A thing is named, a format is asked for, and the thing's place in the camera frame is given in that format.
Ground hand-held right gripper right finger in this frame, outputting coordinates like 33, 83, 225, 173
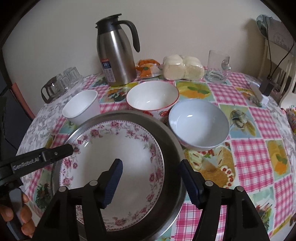
179, 159, 270, 241

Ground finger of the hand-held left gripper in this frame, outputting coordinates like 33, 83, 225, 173
40, 144, 74, 163

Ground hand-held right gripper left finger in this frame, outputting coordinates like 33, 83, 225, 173
33, 159, 123, 241

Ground pink floral round plate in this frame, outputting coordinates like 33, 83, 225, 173
59, 120, 166, 231

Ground stainless steel pan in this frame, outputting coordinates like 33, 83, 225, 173
51, 111, 187, 241

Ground light blue bowl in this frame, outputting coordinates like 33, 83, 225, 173
168, 99, 230, 151

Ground strawberry print bowl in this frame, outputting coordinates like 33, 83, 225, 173
126, 81, 179, 122

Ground person's left hand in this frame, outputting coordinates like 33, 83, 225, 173
0, 193, 36, 237

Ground grey floral tablecloth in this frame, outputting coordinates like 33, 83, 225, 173
16, 86, 296, 209

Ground dark chair with orange edge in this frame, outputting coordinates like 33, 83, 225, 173
0, 82, 35, 149

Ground white square bowl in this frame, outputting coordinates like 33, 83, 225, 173
62, 90, 101, 126

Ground glass coffee pot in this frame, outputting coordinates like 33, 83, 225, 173
41, 76, 62, 104

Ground pink checked tablecloth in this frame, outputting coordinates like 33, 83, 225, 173
44, 72, 296, 241

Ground stainless steel thermos jug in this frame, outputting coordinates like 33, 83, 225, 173
95, 13, 141, 87

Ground orange snack packet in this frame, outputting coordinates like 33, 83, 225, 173
136, 59, 163, 78

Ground bag of steamed buns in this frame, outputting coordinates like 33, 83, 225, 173
162, 54, 205, 81

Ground clear glass mug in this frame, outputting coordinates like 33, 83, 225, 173
205, 50, 232, 82

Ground colourful candy packets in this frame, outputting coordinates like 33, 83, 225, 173
285, 105, 296, 135

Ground black charger box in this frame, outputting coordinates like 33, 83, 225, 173
259, 77, 275, 96

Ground white wooden chair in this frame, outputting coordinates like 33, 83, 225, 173
258, 39, 295, 81

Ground grey patterned cloth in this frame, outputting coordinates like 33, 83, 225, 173
256, 14, 296, 56

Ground black cable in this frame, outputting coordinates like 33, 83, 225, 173
266, 38, 296, 79

